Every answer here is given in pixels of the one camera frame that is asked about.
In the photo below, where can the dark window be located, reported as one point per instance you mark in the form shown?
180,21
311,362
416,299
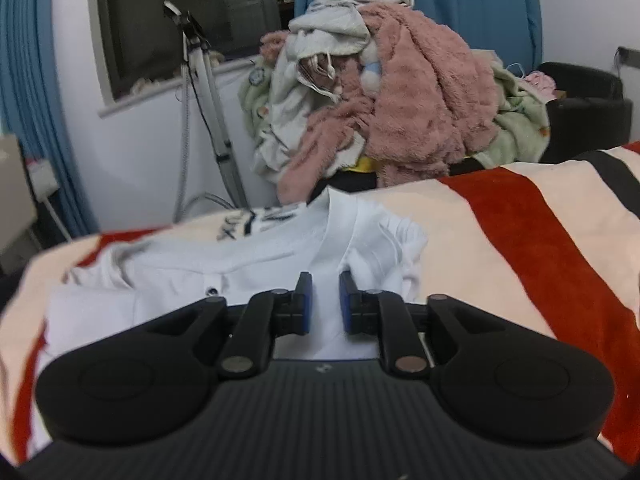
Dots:
190,15

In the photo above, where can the yellow cloth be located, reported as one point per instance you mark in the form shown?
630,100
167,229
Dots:
367,165

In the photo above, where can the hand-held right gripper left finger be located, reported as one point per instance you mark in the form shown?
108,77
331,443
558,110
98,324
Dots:
305,305

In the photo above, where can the black armchair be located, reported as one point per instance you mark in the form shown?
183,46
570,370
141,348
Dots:
585,105

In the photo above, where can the striped red cream blanket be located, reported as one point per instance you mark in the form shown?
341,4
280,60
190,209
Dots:
525,220

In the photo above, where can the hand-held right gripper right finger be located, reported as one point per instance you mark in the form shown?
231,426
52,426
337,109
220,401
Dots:
345,305

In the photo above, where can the pile of clothes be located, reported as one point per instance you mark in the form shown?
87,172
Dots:
400,105

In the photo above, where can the white t-shirt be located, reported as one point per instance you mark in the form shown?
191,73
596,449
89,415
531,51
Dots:
250,260

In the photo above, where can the grey white garment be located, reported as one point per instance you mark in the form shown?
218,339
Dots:
330,30

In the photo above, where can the white cabinet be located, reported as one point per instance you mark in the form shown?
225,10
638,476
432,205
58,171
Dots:
17,195

